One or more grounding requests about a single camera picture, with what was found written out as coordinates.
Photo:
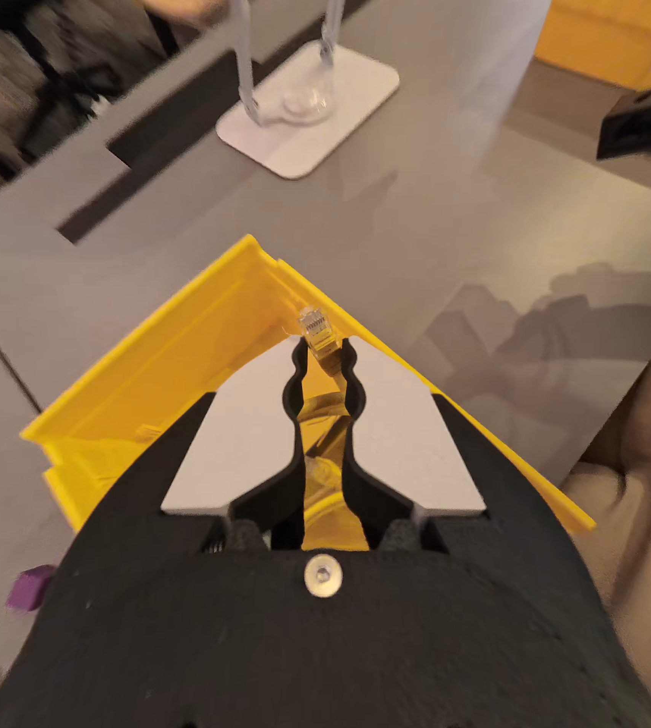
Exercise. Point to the yellow plastic box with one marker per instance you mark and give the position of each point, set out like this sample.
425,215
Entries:
604,40

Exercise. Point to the tan blurred object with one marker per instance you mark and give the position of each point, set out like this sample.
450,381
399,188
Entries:
186,5

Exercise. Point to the black angular object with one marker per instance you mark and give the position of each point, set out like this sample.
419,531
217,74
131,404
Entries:
644,122

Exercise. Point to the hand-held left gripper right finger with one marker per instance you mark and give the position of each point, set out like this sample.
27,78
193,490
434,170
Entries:
411,443

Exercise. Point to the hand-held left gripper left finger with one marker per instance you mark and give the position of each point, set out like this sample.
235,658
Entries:
229,443

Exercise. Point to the purple block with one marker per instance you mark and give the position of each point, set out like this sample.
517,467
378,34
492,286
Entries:
29,587

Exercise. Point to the dark blurred furniture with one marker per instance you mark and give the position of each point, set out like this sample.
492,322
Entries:
46,74

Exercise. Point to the person's beige pants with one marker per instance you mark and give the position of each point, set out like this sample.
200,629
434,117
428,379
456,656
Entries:
644,512

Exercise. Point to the white stand with clear legs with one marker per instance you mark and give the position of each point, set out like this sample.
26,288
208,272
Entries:
314,142

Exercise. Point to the yellow plastic bin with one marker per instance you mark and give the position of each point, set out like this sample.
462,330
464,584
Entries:
160,369

